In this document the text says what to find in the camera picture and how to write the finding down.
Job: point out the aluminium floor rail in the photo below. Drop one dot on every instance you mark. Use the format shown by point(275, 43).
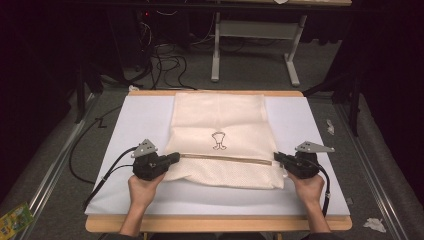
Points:
point(370, 173)
point(56, 160)

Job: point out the person's right hand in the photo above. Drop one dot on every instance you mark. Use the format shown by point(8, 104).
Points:
point(308, 190)

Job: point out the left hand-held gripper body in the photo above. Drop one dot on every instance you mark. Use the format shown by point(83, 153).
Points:
point(148, 163)

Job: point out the black metal stand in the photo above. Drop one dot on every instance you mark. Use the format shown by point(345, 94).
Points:
point(346, 90)
point(81, 90)

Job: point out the wooden table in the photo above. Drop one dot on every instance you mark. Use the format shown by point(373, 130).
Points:
point(213, 222)

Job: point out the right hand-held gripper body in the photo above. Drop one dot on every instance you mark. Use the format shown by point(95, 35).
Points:
point(301, 165)

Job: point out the dark computer case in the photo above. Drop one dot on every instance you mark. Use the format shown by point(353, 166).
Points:
point(160, 23)

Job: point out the white table cover sheet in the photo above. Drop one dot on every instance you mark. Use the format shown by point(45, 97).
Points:
point(143, 116)

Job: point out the green printed packet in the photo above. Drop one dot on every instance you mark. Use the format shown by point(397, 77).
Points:
point(15, 221)

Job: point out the crumpled white paper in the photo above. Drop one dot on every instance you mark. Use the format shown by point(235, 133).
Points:
point(375, 225)

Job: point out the white metal desk frame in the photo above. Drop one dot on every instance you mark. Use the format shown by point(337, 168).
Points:
point(256, 30)

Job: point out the crumpled clear plastic scrap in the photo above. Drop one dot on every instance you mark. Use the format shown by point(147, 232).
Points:
point(330, 126)

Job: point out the person's left hand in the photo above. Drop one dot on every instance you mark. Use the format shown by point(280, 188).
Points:
point(143, 191)

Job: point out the white mesh laundry bag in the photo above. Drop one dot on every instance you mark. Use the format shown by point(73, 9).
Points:
point(220, 116)

